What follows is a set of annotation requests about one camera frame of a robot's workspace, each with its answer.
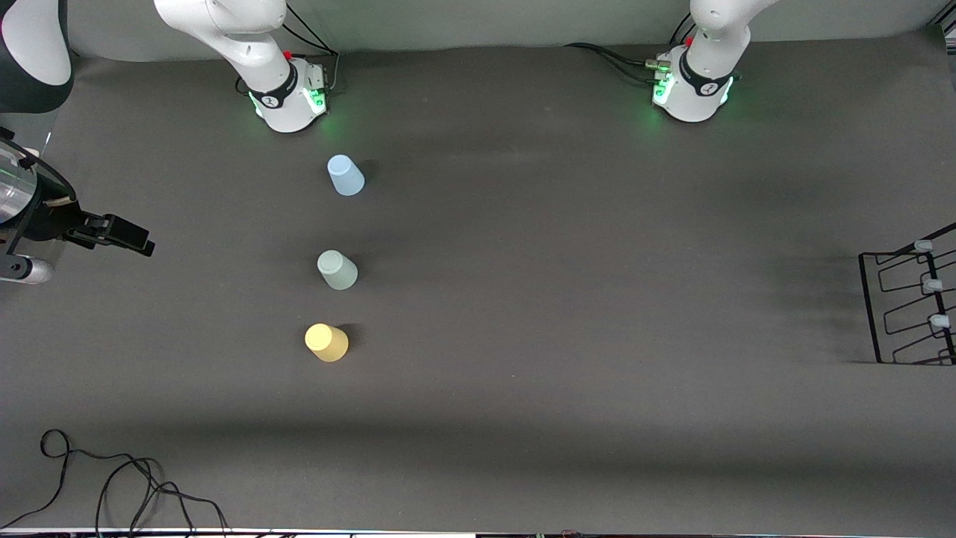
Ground yellow plastic cup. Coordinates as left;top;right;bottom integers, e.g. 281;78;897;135
305;323;350;363

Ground light blue plastic cup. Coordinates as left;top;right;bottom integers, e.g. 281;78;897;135
327;155;366;197

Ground black right arm base cables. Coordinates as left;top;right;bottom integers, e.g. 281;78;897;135
236;3;341;96

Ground pale green plastic cup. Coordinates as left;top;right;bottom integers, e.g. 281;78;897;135
317;250;359;291

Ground black wire cup holder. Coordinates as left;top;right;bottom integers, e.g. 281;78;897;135
858;223;956;366

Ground black left arm base cables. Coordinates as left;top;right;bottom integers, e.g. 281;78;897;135
564;21;699;84

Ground black arm base cables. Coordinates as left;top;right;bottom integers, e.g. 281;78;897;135
564;21;699;84
236;3;341;96

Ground thin black loose cable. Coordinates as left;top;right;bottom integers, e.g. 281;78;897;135
0;429;232;536

